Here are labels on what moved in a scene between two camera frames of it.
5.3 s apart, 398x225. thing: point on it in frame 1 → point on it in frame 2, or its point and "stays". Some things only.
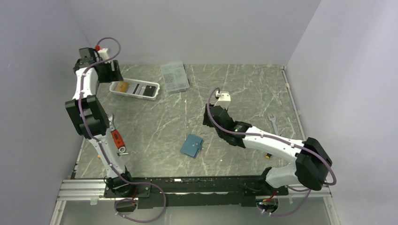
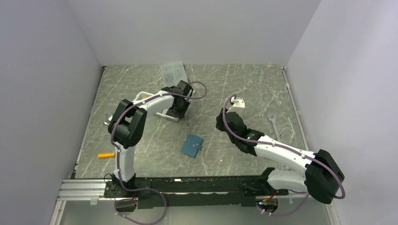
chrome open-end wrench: x=273 y=120 stays
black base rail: x=212 y=192 stays
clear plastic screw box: x=174 y=77 stays
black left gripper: x=114 y=76 → x=180 y=115
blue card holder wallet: x=192 y=145 stays
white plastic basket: x=142 y=83 → x=159 y=106
